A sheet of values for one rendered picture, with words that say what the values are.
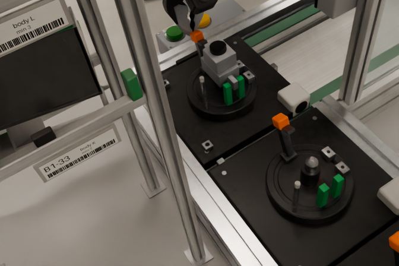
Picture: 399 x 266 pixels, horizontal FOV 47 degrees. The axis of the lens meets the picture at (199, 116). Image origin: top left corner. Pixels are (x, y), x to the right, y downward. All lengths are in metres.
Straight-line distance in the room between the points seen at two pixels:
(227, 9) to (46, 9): 0.78
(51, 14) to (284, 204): 0.50
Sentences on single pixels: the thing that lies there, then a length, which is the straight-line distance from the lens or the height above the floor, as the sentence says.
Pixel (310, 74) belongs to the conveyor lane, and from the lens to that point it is 1.02.
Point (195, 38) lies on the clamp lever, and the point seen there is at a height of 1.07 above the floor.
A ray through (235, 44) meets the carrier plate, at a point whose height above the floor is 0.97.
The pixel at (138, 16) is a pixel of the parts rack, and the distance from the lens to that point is 0.41.
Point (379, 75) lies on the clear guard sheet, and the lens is 0.95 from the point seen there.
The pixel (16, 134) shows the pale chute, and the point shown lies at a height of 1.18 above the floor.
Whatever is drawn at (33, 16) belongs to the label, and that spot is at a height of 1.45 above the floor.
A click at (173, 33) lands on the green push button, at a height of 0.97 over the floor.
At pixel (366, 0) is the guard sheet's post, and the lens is 0.77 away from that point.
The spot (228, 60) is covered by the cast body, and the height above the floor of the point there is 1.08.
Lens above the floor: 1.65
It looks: 51 degrees down
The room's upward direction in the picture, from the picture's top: 10 degrees counter-clockwise
